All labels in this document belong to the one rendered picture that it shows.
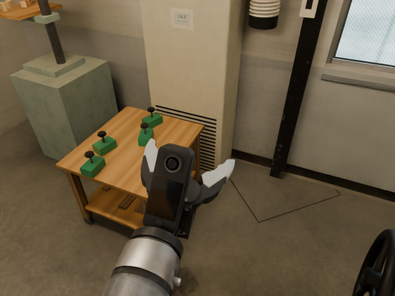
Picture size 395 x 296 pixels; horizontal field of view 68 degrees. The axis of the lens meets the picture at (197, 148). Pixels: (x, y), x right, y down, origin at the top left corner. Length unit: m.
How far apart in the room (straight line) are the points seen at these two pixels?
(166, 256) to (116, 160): 1.28
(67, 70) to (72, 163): 0.79
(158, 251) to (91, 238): 1.63
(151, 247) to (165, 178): 0.08
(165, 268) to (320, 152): 1.89
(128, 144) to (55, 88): 0.62
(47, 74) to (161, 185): 1.90
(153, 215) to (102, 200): 1.52
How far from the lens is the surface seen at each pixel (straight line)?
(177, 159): 0.37
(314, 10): 1.69
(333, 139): 2.11
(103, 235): 1.97
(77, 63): 2.29
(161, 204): 0.39
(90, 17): 2.47
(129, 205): 1.84
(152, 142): 0.51
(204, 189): 0.44
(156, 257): 0.36
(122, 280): 0.35
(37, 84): 2.17
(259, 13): 1.64
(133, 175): 1.51
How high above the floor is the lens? 1.56
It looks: 39 degrees down
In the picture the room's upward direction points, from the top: straight up
